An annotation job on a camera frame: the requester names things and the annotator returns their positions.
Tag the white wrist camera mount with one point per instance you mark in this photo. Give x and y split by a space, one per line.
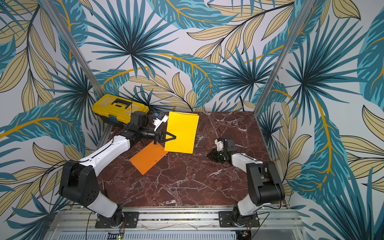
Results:
219 145
159 119

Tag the black screwdriver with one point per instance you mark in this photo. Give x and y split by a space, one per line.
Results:
103 191

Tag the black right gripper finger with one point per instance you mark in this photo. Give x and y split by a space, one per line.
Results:
213 155
225 163

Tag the yellow paper sheet stack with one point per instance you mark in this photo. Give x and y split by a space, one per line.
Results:
184 127

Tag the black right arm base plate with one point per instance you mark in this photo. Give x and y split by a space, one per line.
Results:
232 219

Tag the aluminium corner post left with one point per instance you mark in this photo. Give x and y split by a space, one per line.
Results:
65 32

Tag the orange paper sheet stack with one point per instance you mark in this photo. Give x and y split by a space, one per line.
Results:
144 160

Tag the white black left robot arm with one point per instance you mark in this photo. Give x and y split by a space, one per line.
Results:
79 182

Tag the aluminium corner post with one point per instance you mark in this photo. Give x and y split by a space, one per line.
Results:
65 32
304 12

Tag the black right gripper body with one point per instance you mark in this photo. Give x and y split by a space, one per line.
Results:
217 154

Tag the aluminium corner post right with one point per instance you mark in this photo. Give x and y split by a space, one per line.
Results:
304 12

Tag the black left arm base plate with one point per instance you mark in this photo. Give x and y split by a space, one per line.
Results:
128 220

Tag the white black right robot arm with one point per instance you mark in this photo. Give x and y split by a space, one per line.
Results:
264 183

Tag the yellow black toolbox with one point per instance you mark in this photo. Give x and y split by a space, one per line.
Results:
117 111

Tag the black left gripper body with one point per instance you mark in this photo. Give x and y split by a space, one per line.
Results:
150 134

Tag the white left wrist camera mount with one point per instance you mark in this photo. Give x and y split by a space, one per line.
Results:
159 119

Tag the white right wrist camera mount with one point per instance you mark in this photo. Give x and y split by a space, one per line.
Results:
219 145

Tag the aluminium front rail frame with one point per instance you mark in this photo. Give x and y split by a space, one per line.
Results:
179 223

